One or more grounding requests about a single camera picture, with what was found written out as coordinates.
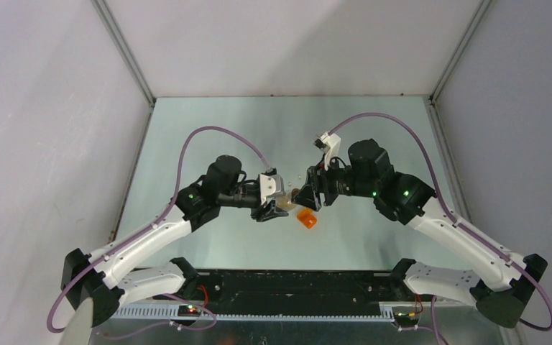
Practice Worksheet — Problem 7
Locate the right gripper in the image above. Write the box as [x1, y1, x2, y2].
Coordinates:
[290, 152, 377, 212]

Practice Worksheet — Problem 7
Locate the clear pill bottle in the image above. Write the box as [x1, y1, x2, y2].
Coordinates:
[275, 190, 297, 211]

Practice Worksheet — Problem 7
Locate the orange pill organizer box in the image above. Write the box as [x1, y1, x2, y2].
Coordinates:
[296, 208, 317, 229]

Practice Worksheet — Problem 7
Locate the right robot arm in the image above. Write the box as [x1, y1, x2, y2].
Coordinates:
[291, 139, 547, 328]

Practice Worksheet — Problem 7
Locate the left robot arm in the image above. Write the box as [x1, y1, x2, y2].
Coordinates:
[59, 155, 288, 327]

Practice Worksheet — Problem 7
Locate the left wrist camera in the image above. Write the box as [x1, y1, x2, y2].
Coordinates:
[257, 168, 285, 206]

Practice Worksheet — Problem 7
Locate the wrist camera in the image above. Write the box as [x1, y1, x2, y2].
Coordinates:
[313, 132, 341, 171]
[257, 168, 285, 206]

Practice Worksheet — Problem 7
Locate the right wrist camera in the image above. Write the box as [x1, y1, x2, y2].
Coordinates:
[313, 132, 341, 171]

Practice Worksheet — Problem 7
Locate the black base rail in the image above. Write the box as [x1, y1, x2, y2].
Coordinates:
[190, 269, 416, 322]

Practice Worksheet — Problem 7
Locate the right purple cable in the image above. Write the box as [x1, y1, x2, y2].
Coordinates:
[328, 112, 552, 333]

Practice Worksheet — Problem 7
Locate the purple cable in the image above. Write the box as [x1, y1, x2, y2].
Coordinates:
[46, 126, 275, 334]
[328, 112, 552, 333]

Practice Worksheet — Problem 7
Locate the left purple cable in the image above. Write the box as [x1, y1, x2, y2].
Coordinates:
[46, 126, 275, 334]

